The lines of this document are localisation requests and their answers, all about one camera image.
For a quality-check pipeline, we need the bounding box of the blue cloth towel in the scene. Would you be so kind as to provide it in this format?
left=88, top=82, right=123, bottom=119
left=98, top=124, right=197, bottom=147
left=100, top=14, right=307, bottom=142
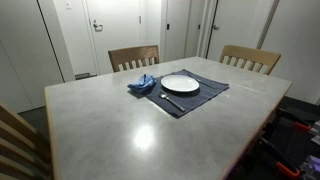
left=127, top=73, right=157, bottom=95

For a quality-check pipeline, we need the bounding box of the white round plate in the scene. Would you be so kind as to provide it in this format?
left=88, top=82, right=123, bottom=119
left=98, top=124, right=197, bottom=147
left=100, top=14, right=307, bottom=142
left=160, top=74, right=200, bottom=93

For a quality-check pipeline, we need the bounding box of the silver metal fork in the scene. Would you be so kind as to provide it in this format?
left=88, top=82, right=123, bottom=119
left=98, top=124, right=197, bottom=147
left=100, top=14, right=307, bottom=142
left=158, top=92, right=186, bottom=113

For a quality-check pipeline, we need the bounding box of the dark blue fabric placemat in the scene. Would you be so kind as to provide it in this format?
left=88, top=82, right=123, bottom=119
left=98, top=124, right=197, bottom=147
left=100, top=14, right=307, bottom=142
left=132, top=68, right=230, bottom=119

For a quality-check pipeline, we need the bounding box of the wooden slat-back chair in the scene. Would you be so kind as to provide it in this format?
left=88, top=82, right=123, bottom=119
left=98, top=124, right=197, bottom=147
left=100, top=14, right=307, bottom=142
left=218, top=44, right=282, bottom=76
left=0, top=102, right=53, bottom=180
left=107, top=44, right=161, bottom=73

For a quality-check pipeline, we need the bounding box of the white closet door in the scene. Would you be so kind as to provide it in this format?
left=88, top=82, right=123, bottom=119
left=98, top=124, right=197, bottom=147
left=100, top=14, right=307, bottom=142
left=0, top=0, right=65, bottom=114

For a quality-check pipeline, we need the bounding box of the white door with lever handle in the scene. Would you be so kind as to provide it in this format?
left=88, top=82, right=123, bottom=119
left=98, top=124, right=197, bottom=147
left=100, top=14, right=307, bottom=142
left=82, top=0, right=145, bottom=76

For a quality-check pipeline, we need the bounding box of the silver lever door handle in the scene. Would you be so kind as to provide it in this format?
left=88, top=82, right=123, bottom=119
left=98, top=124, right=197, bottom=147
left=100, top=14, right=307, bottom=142
left=92, top=19, right=104, bottom=33

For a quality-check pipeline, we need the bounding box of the black bar clamp orange handle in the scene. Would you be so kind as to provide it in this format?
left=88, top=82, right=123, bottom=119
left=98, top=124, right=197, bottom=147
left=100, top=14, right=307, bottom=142
left=259, top=137, right=302, bottom=180
left=276, top=108, right=313, bottom=133

